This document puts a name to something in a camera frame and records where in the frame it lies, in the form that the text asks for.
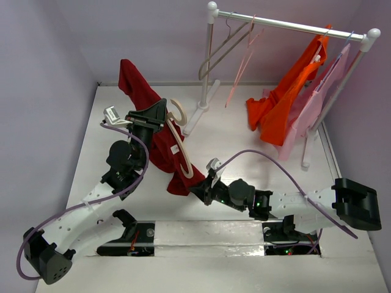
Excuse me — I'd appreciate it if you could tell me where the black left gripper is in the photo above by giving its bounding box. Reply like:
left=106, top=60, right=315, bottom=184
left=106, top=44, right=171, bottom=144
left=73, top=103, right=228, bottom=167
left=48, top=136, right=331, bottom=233
left=123, top=98, right=164, bottom=168

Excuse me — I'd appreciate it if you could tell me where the beige wooden hanger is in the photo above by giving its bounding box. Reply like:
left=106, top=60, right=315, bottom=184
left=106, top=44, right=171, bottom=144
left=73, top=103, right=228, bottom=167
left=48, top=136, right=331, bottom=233
left=166, top=99, right=194, bottom=179

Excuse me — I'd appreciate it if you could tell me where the dark red t shirt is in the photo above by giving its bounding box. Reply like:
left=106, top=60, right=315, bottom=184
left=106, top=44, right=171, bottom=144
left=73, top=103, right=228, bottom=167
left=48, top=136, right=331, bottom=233
left=118, top=59, right=205, bottom=196

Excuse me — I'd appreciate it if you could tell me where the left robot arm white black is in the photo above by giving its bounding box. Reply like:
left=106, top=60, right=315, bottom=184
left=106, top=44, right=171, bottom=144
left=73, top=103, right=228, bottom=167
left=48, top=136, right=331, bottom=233
left=20, top=99, right=167, bottom=285

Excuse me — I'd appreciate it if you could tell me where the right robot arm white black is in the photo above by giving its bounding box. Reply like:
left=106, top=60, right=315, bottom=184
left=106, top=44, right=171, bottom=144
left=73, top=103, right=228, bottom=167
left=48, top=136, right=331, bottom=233
left=189, top=177, right=381, bottom=239

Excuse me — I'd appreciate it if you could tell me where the orange t shirt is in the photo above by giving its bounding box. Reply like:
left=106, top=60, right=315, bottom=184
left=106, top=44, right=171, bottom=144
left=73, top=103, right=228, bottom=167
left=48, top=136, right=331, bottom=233
left=246, top=35, right=329, bottom=146

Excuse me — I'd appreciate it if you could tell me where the pink t shirt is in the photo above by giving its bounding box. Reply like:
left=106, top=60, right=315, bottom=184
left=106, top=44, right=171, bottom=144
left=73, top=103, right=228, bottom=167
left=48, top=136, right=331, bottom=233
left=275, top=44, right=351, bottom=161

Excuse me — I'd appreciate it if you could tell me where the grey plastic hanger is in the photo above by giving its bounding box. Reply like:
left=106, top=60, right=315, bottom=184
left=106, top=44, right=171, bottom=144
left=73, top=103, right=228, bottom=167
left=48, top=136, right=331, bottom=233
left=198, top=12, right=256, bottom=82

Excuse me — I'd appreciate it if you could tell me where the white hanger under orange shirt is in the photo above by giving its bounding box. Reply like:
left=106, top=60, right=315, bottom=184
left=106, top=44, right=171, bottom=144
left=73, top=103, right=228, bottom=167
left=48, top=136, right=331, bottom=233
left=310, top=29, right=331, bottom=64

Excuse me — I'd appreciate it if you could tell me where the white clothes rack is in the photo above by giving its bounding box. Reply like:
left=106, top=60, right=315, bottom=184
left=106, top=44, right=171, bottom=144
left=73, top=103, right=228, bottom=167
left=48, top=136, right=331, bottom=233
left=182, top=1, right=382, bottom=170

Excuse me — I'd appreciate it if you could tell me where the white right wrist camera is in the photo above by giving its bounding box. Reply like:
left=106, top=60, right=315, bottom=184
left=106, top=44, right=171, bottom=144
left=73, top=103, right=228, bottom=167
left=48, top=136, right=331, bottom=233
left=206, top=157, right=225, bottom=179

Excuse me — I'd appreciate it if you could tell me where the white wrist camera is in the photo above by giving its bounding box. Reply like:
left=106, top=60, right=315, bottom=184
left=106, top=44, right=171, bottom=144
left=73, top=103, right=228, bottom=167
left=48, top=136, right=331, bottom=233
left=103, top=106, right=130, bottom=128
left=206, top=157, right=225, bottom=179

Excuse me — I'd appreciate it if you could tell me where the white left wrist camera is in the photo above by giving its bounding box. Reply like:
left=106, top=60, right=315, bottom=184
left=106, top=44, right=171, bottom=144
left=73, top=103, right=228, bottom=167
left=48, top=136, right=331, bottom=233
left=103, top=106, right=130, bottom=128

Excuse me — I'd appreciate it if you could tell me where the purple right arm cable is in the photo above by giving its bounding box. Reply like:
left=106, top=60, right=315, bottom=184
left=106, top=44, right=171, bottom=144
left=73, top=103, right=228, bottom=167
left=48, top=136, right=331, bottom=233
left=213, top=148, right=358, bottom=255

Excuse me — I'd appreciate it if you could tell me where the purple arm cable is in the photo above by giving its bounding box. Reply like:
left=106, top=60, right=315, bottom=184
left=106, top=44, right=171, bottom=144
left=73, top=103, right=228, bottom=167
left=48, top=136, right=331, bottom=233
left=15, top=121, right=150, bottom=281
left=213, top=148, right=358, bottom=255

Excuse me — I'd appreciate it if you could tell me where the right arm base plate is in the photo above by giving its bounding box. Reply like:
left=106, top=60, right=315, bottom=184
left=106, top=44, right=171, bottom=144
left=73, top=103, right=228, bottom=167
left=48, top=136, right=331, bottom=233
left=262, top=215, right=321, bottom=256

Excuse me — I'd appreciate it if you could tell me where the pink wire hanger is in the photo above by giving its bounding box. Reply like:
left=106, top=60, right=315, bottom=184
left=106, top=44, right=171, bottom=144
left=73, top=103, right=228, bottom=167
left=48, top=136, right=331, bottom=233
left=225, top=15, right=264, bottom=108

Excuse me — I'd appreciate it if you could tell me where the blue wire hanger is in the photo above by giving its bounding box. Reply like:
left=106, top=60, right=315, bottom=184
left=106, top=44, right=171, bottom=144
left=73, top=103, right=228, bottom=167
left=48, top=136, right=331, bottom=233
left=315, top=31, right=354, bottom=92

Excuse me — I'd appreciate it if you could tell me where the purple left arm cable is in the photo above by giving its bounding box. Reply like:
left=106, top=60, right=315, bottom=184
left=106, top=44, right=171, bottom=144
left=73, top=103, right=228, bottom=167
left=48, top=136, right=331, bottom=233
left=15, top=121, right=150, bottom=281

